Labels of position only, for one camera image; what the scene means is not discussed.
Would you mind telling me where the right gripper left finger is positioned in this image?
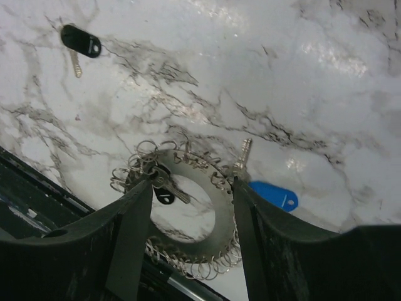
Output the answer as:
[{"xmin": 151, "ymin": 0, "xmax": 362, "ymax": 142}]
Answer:
[{"xmin": 1, "ymin": 180, "xmax": 152, "ymax": 300}]

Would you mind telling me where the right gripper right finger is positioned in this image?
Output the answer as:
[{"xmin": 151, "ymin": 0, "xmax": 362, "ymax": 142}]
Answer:
[{"xmin": 232, "ymin": 179, "xmax": 400, "ymax": 300}]

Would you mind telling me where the key with black tag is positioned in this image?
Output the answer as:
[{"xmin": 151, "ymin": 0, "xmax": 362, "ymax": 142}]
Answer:
[{"xmin": 60, "ymin": 24, "xmax": 102, "ymax": 78}]

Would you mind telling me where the round metal keyring disc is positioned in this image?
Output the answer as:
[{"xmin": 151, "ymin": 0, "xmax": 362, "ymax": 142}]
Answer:
[{"xmin": 110, "ymin": 140, "xmax": 242, "ymax": 280}]

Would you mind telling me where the key with blue tag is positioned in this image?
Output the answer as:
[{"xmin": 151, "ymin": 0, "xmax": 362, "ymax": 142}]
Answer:
[{"xmin": 227, "ymin": 138, "xmax": 298, "ymax": 212}]

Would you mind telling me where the small key on disc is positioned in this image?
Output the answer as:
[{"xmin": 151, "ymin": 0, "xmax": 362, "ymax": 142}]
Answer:
[{"xmin": 151, "ymin": 166, "xmax": 190, "ymax": 204}]

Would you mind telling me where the black front mounting rail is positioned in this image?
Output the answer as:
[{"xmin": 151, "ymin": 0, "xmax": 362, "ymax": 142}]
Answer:
[{"xmin": 1, "ymin": 150, "xmax": 222, "ymax": 300}]

